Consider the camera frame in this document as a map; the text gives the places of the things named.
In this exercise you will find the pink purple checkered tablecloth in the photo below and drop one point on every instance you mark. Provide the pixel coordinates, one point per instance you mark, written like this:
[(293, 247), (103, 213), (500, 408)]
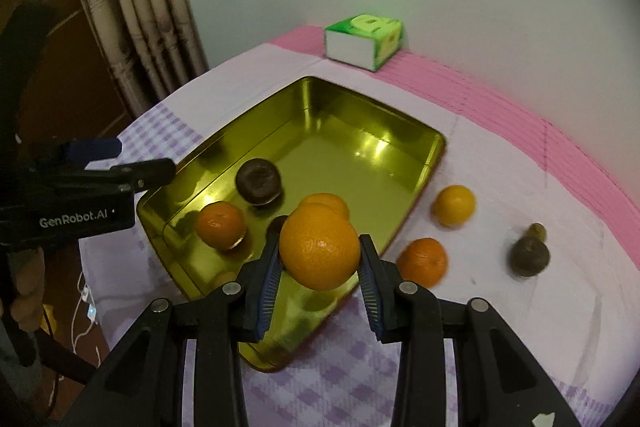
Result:
[(500, 207)]

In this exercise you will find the beige patterned curtain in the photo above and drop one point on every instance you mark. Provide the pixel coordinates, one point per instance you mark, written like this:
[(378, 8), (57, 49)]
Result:
[(135, 7)]

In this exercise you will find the deep orange mandarin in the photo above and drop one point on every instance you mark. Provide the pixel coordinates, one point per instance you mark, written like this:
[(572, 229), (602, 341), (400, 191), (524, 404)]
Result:
[(422, 262)]

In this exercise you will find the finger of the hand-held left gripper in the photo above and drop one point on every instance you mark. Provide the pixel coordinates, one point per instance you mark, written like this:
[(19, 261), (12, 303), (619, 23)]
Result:
[(145, 174), (95, 149)]

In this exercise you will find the dark passion fruit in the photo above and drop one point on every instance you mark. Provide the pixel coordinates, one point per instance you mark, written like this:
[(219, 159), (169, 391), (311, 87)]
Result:
[(257, 182), (530, 255)]

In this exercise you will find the white charger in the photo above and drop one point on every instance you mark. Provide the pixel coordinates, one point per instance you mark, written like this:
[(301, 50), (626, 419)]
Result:
[(89, 302)]

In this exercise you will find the person's left hand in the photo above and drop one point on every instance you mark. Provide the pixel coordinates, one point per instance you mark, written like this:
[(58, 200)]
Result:
[(27, 287)]

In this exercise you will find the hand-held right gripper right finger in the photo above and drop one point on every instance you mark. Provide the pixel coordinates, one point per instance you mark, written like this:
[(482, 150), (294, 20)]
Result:
[(371, 292)]

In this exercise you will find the brown wooden door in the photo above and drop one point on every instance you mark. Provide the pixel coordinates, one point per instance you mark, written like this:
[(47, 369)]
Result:
[(75, 72)]

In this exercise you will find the yellowish round orange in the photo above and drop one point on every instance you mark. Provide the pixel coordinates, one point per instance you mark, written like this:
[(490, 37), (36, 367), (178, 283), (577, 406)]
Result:
[(454, 205)]

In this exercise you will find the gold rectangular tin box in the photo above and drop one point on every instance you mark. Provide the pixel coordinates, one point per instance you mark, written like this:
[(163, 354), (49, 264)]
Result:
[(350, 147)]

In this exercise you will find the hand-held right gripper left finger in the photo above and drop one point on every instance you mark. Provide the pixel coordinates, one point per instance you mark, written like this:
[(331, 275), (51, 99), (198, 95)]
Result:
[(267, 287)]

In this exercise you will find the brown longan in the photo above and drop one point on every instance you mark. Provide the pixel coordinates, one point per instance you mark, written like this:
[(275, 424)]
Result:
[(537, 231)]

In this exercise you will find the green white tissue box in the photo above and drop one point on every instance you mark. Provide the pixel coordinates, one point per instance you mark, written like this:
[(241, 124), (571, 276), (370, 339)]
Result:
[(350, 47)]

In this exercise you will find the black curved object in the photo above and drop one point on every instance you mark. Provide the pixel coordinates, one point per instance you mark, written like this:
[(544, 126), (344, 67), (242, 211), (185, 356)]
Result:
[(25, 57)]

